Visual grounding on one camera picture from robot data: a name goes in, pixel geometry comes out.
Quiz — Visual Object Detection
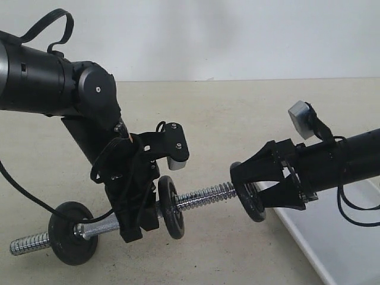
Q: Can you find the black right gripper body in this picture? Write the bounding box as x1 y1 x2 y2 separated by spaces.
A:
276 139 318 204

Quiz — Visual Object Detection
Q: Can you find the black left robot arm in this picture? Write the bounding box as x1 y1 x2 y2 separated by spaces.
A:
1 32 162 242

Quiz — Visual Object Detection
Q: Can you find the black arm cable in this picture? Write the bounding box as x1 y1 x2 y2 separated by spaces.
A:
0 8 149 225
336 180 380 228

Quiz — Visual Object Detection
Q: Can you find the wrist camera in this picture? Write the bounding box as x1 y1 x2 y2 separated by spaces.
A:
288 100 333 141
138 121 189 171

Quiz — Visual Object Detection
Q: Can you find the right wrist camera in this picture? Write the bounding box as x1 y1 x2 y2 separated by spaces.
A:
288 100 333 141

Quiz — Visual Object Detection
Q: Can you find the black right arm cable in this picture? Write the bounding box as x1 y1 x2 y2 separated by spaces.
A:
336 180 380 228

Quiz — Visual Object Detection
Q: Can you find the black weight plate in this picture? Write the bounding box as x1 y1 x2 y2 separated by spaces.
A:
158 175 185 239
48 201 99 266
236 182 266 222

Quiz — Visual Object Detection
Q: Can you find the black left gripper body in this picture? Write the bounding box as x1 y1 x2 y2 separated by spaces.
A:
90 134 160 224

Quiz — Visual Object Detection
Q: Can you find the chrome dumbbell bar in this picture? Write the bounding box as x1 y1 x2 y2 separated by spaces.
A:
10 181 238 257

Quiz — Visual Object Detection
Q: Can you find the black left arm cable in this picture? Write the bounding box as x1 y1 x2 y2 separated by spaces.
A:
0 8 149 225

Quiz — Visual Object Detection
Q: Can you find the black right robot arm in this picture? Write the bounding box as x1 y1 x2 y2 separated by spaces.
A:
230 129 379 210

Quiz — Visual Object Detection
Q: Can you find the white rectangular tray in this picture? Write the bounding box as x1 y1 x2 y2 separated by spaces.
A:
274 189 379 284

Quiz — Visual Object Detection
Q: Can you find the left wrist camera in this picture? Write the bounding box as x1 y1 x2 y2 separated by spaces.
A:
138 121 189 171

